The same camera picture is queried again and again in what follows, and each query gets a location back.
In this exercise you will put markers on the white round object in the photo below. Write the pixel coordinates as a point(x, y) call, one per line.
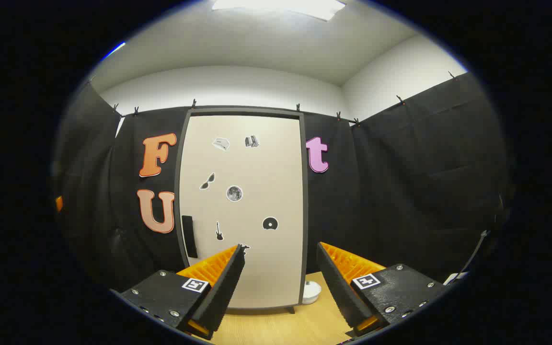
point(311, 291)

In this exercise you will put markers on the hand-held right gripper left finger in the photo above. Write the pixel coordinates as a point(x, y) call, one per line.
point(223, 292)

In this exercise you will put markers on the grey cabinet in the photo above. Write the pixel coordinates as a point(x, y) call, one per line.
point(304, 201)

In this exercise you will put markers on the white printed paper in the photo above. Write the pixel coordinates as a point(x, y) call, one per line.
point(455, 277)

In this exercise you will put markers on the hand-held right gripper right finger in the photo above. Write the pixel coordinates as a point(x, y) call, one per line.
point(338, 292)

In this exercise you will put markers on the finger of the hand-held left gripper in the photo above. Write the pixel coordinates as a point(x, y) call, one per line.
point(59, 203)

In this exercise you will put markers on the beige cabinet door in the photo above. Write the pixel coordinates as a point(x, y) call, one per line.
point(266, 172)

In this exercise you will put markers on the black backdrop cloth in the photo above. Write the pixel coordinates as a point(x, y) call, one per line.
point(400, 191)

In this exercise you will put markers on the row of black clips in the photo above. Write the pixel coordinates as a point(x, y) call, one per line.
point(193, 103)

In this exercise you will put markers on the ceiling light panel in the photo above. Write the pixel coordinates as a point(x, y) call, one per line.
point(281, 5)

